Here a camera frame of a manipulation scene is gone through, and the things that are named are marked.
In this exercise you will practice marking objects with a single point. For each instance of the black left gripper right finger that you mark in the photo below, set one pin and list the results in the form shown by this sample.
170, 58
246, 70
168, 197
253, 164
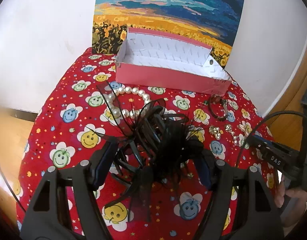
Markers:
256, 215

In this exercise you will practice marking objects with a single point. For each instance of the gold pearl drop earring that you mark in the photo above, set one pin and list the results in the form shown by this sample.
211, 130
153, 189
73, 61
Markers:
235, 137

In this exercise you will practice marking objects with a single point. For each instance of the gold pearl brooch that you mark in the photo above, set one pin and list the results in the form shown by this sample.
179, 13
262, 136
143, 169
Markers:
215, 131

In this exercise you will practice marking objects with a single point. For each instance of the black feather hair fascinator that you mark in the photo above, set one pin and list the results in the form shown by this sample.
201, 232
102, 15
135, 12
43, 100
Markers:
154, 146

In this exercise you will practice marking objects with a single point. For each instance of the crystal flower brooch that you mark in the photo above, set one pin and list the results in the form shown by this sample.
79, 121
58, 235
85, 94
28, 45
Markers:
245, 127

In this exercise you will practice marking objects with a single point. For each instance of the green bead earring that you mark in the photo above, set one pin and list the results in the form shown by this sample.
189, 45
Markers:
205, 103

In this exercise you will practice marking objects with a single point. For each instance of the right hand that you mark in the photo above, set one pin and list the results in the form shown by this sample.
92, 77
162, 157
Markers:
296, 206

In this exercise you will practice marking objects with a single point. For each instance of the red smiley flower tablecloth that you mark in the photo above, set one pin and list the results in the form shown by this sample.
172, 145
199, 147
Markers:
53, 142

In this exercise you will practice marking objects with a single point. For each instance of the pink cardboard box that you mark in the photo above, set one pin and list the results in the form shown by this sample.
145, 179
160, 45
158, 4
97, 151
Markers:
161, 59

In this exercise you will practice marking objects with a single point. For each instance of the sunflower field painting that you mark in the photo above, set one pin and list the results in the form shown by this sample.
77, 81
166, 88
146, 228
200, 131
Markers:
213, 22

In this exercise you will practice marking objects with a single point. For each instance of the wooden door frame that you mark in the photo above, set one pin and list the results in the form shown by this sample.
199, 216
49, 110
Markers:
287, 129

